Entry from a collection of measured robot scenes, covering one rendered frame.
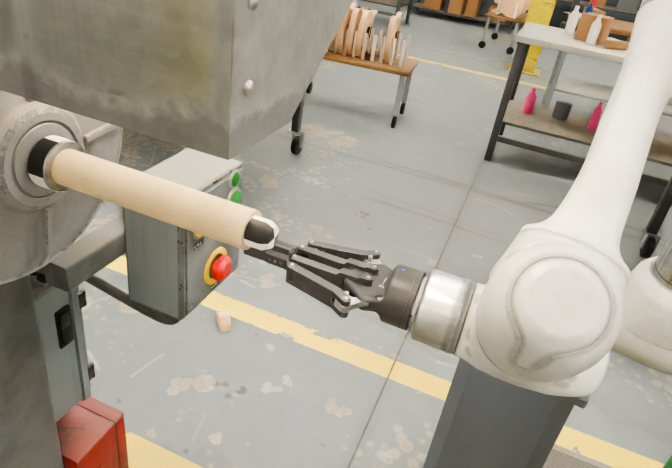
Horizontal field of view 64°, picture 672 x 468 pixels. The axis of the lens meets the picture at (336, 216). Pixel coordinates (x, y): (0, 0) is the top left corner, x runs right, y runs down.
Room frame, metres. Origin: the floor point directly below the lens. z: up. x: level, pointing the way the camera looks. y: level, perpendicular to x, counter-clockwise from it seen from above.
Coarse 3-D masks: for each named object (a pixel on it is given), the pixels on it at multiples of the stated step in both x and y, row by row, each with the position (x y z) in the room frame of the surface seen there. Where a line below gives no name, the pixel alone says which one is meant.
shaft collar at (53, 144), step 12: (36, 144) 0.40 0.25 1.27; (48, 144) 0.40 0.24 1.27; (60, 144) 0.40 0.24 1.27; (72, 144) 0.41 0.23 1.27; (36, 156) 0.39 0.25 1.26; (48, 156) 0.39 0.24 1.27; (36, 168) 0.39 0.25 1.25; (48, 168) 0.39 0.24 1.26; (36, 180) 0.39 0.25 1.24; (48, 180) 0.39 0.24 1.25
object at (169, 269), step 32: (192, 160) 0.72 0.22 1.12; (224, 160) 0.74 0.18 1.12; (224, 192) 0.69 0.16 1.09; (128, 224) 0.62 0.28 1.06; (160, 224) 0.60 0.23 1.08; (128, 256) 0.62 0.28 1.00; (160, 256) 0.60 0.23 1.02; (192, 256) 0.61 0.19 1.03; (128, 288) 0.62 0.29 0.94; (160, 288) 0.60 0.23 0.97; (192, 288) 0.61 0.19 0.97; (160, 320) 0.64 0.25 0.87
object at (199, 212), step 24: (72, 168) 0.39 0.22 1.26; (96, 168) 0.39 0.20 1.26; (120, 168) 0.39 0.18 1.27; (96, 192) 0.38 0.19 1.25; (120, 192) 0.37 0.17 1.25; (144, 192) 0.37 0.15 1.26; (168, 192) 0.36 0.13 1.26; (192, 192) 0.37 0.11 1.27; (168, 216) 0.36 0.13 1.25; (192, 216) 0.35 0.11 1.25; (216, 216) 0.35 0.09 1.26; (240, 216) 0.35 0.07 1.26; (240, 240) 0.34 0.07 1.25
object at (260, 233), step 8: (256, 216) 0.35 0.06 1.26; (248, 224) 0.34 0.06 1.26; (256, 224) 0.34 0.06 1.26; (264, 224) 0.34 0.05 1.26; (272, 224) 0.35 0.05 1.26; (248, 232) 0.34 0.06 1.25; (256, 232) 0.34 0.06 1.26; (264, 232) 0.34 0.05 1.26; (272, 232) 0.34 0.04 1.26; (248, 240) 0.34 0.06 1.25; (256, 240) 0.34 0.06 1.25; (264, 240) 0.34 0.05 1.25; (272, 240) 0.34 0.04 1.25; (256, 248) 0.34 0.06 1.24; (264, 248) 0.34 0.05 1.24
